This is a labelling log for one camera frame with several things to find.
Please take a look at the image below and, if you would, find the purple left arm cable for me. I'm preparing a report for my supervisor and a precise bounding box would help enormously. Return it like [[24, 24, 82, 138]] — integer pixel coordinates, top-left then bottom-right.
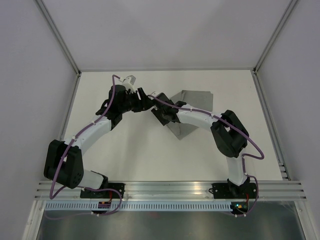
[[44, 74, 123, 221]]

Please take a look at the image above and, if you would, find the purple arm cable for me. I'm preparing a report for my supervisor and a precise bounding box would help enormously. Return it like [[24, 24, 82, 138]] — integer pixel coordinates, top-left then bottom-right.
[[147, 93, 265, 218], [44, 74, 123, 221]]

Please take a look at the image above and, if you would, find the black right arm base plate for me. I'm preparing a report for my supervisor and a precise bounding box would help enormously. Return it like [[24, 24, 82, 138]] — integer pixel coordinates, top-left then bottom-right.
[[210, 182, 257, 200]]

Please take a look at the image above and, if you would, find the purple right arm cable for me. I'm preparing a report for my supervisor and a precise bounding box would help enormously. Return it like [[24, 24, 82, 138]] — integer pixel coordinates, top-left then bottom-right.
[[147, 93, 265, 218]]

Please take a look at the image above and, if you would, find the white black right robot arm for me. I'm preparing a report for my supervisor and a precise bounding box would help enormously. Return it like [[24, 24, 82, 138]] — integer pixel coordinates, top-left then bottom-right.
[[149, 93, 250, 198]]

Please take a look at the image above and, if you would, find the white slotted cable duct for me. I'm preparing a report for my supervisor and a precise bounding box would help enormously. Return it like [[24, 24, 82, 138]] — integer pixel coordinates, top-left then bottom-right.
[[45, 200, 232, 212]]

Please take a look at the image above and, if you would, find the aluminium frame rail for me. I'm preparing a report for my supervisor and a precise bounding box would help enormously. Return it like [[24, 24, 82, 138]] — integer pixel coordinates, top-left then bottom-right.
[[33, 181, 308, 201]]

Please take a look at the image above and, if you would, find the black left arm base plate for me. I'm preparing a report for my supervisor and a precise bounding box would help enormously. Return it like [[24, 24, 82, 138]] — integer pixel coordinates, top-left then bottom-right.
[[80, 182, 126, 200]]

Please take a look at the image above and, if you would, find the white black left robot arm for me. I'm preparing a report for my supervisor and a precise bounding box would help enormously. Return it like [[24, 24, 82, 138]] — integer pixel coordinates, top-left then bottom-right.
[[43, 84, 154, 198]]

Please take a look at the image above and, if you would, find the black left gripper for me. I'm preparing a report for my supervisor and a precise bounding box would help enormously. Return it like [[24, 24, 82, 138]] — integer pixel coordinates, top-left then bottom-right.
[[119, 87, 154, 114]]

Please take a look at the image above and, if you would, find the grey cloth napkin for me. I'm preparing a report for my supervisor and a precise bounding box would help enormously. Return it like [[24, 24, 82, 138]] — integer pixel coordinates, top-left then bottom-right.
[[166, 90, 214, 140]]

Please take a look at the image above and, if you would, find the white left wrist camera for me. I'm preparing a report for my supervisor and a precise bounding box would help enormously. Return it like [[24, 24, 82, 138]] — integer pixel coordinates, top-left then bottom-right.
[[119, 75, 136, 92]]

